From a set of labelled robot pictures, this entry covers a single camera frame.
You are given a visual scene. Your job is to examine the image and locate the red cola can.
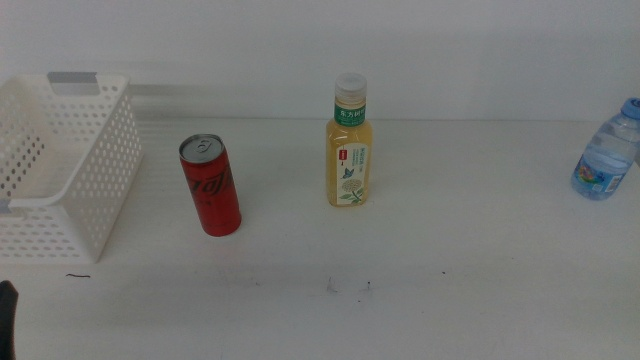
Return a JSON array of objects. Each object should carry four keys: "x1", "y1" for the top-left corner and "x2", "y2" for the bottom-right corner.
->
[{"x1": 178, "y1": 133, "x2": 243, "y2": 238}]

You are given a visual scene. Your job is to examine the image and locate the yellow tea bottle green label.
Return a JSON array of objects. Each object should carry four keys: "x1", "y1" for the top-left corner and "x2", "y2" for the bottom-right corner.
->
[{"x1": 325, "y1": 72, "x2": 374, "y2": 209}]

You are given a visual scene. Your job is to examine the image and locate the clear water bottle blue cap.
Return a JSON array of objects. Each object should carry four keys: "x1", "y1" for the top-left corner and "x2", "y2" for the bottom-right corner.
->
[{"x1": 570, "y1": 97, "x2": 640, "y2": 202}]

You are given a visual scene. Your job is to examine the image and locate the white perforated plastic basket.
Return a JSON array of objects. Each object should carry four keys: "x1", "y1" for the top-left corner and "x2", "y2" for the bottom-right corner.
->
[{"x1": 0, "y1": 72, "x2": 145, "y2": 265}]

